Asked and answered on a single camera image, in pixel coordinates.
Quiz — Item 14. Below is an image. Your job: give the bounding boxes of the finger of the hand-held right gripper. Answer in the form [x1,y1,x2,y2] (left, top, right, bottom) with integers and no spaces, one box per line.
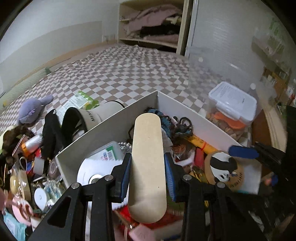
[270,175,294,193]
[228,141,290,178]

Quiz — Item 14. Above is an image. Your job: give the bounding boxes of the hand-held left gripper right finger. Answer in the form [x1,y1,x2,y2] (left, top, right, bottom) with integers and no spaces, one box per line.
[164,153,266,241]

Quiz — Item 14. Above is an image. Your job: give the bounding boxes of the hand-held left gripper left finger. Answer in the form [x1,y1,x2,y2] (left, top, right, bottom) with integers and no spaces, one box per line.
[28,153,132,241]

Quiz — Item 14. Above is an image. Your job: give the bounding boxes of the wooden oblong lid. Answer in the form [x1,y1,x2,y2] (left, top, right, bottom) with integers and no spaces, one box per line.
[128,113,167,224]

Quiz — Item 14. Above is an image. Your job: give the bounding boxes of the round wooden panda disc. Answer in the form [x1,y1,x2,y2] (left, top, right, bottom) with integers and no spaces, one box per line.
[203,151,245,192]

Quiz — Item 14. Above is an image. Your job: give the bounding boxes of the gold metal clip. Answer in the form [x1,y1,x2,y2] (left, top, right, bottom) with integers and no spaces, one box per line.
[191,166,208,186]

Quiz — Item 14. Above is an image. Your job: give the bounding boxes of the white storage box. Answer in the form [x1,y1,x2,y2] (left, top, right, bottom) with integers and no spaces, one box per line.
[55,90,263,241]

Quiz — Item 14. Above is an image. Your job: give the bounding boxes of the clear food container white lid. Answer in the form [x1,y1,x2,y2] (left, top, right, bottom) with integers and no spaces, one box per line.
[206,81,258,139]

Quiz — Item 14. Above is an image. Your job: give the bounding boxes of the green and white packet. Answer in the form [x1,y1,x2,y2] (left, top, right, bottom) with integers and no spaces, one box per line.
[92,141,124,161]

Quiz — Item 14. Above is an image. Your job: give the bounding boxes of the orange plastic scoop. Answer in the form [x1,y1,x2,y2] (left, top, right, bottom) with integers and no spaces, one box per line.
[213,111,246,130]

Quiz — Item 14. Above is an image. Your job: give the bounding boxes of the white round disc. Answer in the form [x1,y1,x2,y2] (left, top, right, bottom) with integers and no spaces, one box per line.
[77,158,125,186]

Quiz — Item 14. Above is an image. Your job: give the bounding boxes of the red packet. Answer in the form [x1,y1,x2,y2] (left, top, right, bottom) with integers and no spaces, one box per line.
[194,148,208,167]

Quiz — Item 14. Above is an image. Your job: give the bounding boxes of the yellow long box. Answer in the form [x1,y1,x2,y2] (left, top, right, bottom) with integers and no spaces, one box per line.
[185,136,215,154]

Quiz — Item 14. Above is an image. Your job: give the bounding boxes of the blue black knitted scrunchie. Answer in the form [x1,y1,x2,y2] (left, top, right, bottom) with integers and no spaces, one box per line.
[144,108,193,139]

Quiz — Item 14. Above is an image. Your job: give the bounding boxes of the pink small box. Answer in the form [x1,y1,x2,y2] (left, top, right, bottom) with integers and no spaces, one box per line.
[128,224,158,241]

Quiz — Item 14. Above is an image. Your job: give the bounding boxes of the black and white cap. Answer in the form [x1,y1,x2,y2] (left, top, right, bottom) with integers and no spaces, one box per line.
[60,100,126,142]

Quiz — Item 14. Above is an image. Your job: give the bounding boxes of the blue patterned plastic bag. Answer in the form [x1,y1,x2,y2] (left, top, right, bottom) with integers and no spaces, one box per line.
[45,181,65,200]

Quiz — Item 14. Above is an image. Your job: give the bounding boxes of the clear tape in plastic bag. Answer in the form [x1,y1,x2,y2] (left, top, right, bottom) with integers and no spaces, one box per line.
[47,160,64,181]

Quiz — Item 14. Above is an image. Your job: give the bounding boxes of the clear plastic bin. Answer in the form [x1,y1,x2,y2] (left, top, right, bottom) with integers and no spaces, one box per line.
[186,45,278,121]

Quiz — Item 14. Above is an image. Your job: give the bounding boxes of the white tape roll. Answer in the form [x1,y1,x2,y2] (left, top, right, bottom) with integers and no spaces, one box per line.
[34,187,50,210]

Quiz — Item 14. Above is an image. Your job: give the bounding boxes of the grey tape roll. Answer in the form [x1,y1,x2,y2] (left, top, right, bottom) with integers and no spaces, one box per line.
[32,158,47,174]

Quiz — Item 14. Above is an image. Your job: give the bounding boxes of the green printed snack packet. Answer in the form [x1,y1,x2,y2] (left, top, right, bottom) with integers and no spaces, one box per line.
[57,90,100,116]

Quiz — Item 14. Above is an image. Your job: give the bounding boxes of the orange and white tube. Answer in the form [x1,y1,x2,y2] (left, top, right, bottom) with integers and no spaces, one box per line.
[21,134,44,156]

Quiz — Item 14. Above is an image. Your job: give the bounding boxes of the pink bunny stand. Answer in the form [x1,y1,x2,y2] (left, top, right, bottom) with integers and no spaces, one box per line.
[0,190,34,225]

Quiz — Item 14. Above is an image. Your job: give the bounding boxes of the purple plush toy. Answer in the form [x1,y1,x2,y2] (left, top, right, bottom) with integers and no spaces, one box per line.
[17,95,54,124]

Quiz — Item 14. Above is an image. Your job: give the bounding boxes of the brown furry hair clip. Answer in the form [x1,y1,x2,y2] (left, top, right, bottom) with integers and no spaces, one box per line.
[2,126,33,163]

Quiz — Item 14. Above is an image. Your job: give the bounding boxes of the blue wet wipes pack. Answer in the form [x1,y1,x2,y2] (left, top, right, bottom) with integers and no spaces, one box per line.
[2,212,27,241]

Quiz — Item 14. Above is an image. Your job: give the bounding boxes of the wooden closet shelf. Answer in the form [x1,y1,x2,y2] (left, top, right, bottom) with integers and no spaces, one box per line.
[118,0,193,55]

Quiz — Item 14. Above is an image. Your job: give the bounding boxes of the green bolster pillow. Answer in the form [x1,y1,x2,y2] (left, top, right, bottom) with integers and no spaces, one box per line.
[0,68,52,106]

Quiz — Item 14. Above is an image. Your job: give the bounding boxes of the white headboard panel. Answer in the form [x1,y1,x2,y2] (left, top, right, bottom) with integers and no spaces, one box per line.
[0,21,103,93]

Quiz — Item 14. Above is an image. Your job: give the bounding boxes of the pile of folded clothes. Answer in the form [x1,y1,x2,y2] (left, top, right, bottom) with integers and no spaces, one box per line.
[122,5,183,42]

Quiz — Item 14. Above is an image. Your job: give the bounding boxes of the pearl bead strings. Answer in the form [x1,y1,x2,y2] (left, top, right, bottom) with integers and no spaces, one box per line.
[118,141,133,151]

